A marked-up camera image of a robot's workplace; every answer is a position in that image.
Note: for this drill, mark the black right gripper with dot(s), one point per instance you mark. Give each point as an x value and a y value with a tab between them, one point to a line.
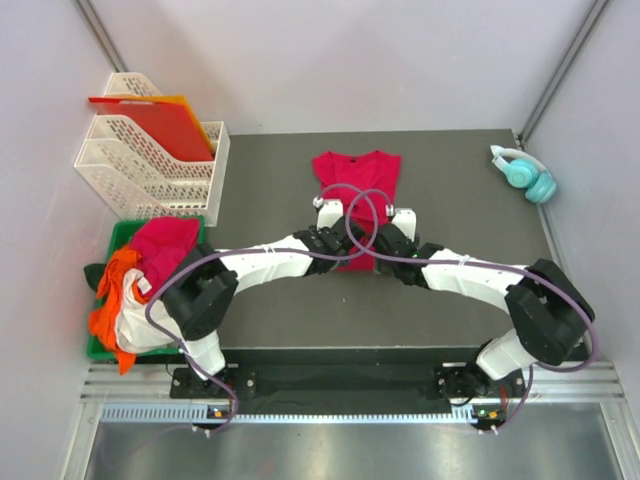
382	266

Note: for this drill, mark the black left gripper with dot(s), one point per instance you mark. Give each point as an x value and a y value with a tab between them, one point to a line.
313	229

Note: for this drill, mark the red t-shirt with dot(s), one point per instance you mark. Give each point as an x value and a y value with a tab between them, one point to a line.
374	170
163	243

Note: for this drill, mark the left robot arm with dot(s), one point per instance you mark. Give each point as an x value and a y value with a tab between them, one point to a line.
199	292

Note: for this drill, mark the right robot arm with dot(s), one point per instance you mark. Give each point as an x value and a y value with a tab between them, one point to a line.
549	315

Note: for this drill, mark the teal white headphones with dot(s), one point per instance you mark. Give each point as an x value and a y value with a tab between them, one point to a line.
525	172

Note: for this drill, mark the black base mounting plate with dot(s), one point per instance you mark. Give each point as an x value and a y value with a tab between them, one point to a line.
325	381

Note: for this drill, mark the red t-shirt in bin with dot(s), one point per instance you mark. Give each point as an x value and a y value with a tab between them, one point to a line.
163	243

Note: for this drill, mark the white perforated file rack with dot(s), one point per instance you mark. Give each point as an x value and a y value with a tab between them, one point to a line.
138	179

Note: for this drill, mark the red orange folder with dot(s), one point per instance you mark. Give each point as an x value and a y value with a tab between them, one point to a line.
169	120

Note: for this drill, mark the green plastic bin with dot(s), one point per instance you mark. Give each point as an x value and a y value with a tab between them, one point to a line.
122	233

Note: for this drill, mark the white t-shirt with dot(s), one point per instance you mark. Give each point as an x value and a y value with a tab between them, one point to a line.
134	334

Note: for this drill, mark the dark green cloth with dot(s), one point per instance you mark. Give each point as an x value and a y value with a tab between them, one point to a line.
93	275

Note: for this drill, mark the orange t-shirt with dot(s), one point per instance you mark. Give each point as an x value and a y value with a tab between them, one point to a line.
110	289

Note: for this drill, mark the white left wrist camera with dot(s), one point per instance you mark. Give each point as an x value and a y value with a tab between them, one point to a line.
329	211

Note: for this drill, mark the slotted cable duct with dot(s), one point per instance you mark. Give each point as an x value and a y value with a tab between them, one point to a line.
209	414

